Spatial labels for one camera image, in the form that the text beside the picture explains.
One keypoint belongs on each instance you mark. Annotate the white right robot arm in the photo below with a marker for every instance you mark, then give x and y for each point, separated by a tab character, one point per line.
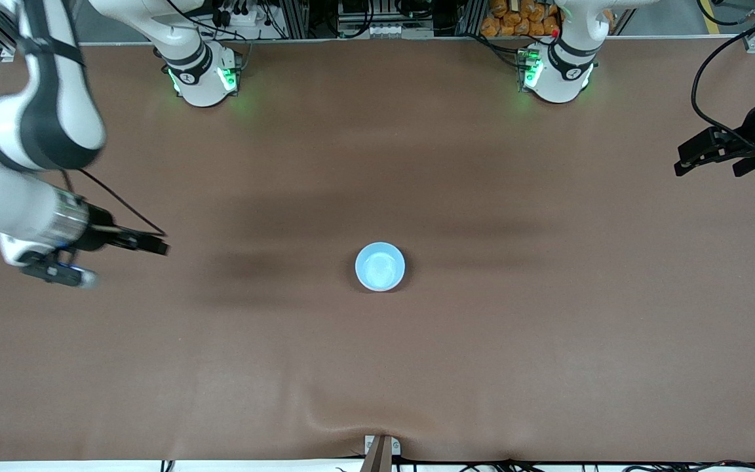
30	118

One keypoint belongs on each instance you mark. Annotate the orange snack bag pile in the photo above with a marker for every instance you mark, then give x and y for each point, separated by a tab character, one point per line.
522	18

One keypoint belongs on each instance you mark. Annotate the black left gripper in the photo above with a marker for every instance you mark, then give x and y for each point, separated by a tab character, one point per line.
754	129

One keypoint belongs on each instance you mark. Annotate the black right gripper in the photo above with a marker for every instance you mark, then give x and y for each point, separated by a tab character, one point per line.
98	230

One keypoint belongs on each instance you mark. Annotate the blue bowl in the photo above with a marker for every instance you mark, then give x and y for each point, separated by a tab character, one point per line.
380	266

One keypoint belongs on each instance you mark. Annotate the white power strip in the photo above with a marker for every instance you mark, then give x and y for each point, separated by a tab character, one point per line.
240	14

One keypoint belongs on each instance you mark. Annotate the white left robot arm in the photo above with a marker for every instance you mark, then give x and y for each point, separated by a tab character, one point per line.
561	72

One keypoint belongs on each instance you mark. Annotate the metal table clamp bracket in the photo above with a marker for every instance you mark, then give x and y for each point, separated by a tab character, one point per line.
382	452

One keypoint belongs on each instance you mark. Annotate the brown table mat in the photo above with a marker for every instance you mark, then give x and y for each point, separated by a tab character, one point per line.
377	367

